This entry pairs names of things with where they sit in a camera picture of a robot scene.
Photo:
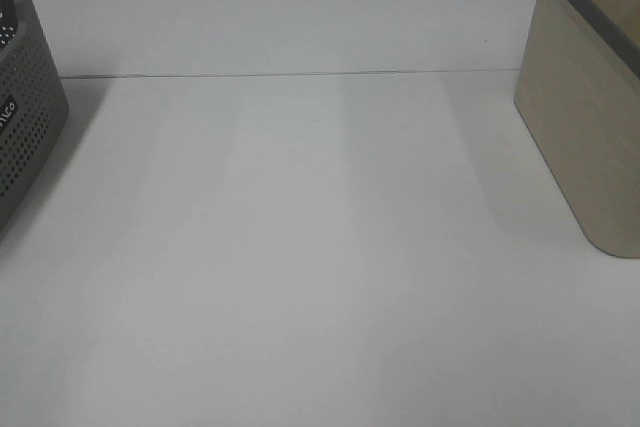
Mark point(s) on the beige bin with grey rim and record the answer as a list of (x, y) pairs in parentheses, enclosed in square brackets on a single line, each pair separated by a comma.
[(578, 94)]

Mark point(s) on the grey perforated plastic basket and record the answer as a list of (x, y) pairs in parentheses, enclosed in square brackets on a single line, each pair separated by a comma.
[(34, 107)]

